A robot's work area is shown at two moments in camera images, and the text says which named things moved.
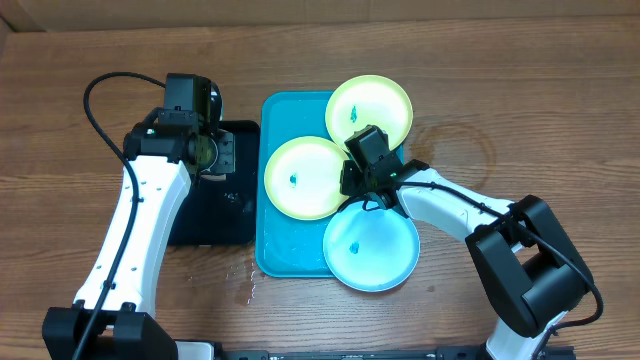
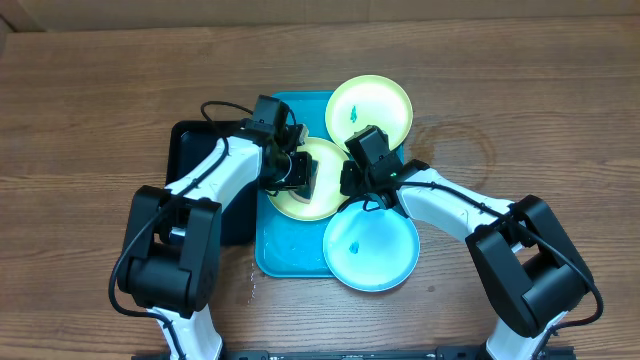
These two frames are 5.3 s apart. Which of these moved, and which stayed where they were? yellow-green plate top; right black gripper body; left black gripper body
Moved: left black gripper body
Stayed: right black gripper body; yellow-green plate top
